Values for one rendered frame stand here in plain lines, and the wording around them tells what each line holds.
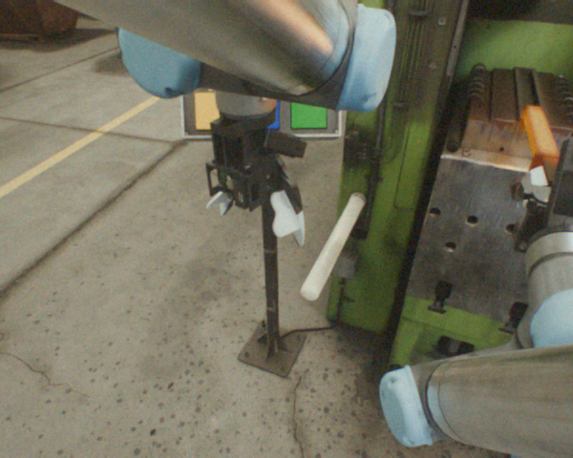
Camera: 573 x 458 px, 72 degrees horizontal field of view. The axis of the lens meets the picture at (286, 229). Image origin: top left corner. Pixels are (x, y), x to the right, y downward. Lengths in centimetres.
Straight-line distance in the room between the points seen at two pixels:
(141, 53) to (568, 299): 43
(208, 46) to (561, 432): 27
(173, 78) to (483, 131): 76
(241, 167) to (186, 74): 19
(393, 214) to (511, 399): 101
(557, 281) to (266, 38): 37
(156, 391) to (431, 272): 103
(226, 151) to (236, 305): 132
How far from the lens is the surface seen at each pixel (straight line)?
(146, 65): 37
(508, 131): 99
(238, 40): 18
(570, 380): 28
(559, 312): 44
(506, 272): 112
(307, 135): 86
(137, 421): 155
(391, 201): 126
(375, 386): 155
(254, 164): 51
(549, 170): 69
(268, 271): 128
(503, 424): 33
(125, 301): 190
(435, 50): 109
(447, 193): 99
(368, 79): 30
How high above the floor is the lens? 132
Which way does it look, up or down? 38 degrees down
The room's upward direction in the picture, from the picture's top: straight up
